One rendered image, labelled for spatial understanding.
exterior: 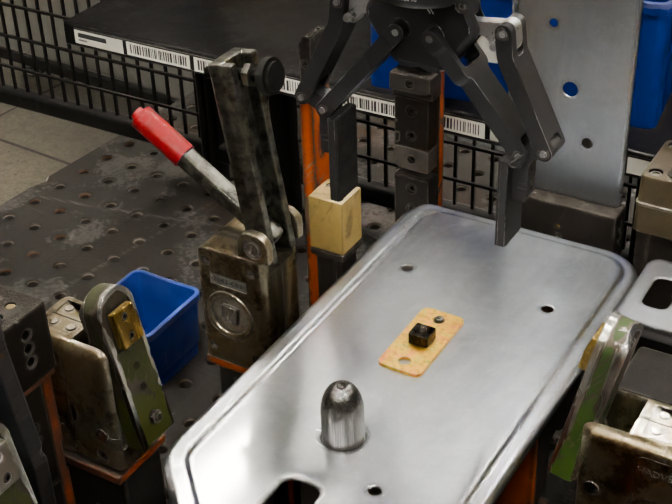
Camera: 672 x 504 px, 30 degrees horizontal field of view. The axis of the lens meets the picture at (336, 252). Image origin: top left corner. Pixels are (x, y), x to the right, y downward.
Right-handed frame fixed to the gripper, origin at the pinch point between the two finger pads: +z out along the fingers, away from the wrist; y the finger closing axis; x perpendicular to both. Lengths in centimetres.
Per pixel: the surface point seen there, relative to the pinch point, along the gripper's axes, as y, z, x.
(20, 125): -204, 113, 153
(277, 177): -13.6, 2.1, 1.0
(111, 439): -15.5, 14.1, -20.2
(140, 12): -58, 10, 39
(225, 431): -7.8, 13.1, -16.3
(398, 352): -0.9, 12.8, -2.4
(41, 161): -185, 113, 140
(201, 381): -37, 43, 17
